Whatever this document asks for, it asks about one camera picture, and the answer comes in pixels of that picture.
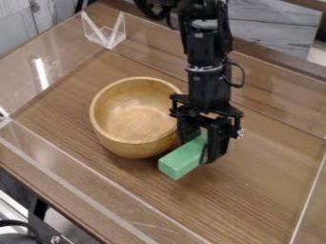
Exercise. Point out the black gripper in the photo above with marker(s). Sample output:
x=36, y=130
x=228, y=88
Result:
x=204, y=108

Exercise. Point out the green rectangular block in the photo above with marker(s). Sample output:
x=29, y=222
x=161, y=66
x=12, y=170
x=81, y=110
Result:
x=184, y=159

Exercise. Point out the brown wooden bowl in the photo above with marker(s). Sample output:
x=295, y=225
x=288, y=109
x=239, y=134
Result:
x=129, y=117

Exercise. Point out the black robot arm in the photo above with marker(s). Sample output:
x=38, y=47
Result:
x=203, y=26

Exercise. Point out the clear acrylic tray wall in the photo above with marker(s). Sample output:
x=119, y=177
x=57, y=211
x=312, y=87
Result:
x=247, y=199

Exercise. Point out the clear acrylic corner bracket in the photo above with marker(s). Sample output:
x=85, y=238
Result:
x=107, y=37

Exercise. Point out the black table leg bracket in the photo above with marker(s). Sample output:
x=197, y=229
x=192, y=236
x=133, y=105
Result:
x=49, y=236

